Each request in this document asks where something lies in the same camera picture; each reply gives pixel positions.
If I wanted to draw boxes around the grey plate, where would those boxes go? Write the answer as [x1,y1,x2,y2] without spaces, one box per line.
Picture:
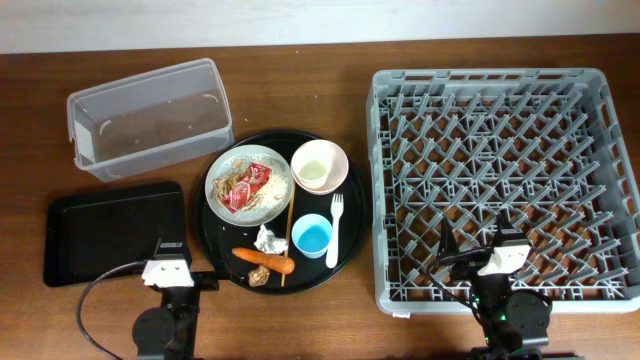
[204,145,294,227]

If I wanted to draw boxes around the brown ginger piece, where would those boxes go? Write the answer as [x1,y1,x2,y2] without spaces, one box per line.
[248,265,270,287]

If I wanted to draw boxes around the round black tray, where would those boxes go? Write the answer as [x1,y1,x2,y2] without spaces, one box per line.
[193,129,369,296]

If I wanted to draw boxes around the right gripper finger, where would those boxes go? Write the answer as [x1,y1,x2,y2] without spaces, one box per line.
[436,217,460,260]
[496,211,515,234]

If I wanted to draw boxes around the black rectangular tray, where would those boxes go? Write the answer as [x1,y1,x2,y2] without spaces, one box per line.
[43,181,190,287]

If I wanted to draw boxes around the clear plastic bin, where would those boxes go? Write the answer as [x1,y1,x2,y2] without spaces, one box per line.
[67,58,234,182]

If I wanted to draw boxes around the white tissue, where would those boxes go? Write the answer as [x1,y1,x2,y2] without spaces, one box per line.
[254,224,288,255]

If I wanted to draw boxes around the wooden chopstick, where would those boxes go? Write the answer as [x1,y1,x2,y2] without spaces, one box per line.
[280,183,296,287]

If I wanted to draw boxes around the light blue cup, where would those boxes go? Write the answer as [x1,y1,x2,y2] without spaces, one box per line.
[292,214,332,259]

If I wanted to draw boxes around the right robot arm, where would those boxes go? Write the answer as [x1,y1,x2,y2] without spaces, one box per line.
[428,214,553,360]

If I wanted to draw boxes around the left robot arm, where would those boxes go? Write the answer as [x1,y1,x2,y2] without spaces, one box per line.
[132,237,229,360]

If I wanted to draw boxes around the white plastic fork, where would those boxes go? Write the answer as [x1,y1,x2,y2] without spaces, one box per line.
[325,193,344,268]

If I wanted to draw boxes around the red snack wrapper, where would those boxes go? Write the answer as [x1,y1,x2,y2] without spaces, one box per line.
[217,163,271,214]

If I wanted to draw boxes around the rice and seed scraps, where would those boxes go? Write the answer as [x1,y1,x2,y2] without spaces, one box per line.
[212,154,289,214]

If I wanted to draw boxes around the grey dishwasher rack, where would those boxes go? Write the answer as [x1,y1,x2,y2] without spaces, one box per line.
[366,68,639,317]

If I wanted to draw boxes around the orange carrot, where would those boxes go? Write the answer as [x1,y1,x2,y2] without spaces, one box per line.
[232,247,295,275]

